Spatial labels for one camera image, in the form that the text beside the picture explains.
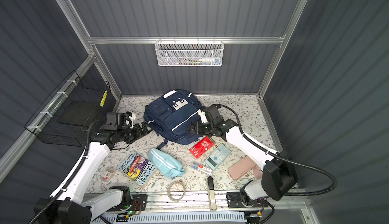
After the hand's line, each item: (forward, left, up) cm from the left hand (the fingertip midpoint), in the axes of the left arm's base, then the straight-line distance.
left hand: (146, 131), depth 78 cm
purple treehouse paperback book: (-13, +8, -17) cm, 23 cm away
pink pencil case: (-16, -50, -16) cm, 55 cm away
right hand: (0, -25, -1) cm, 25 cm away
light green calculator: (-9, -38, -17) cm, 42 cm away
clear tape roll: (-24, -14, -19) cm, 34 cm away
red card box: (-2, -29, -17) cm, 34 cm away
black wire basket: (+7, +35, +11) cm, 38 cm away
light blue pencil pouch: (-12, -8, -15) cm, 21 cm away
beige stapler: (-28, -32, -15) cm, 45 cm away
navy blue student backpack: (+19, -10, -11) cm, 24 cm away
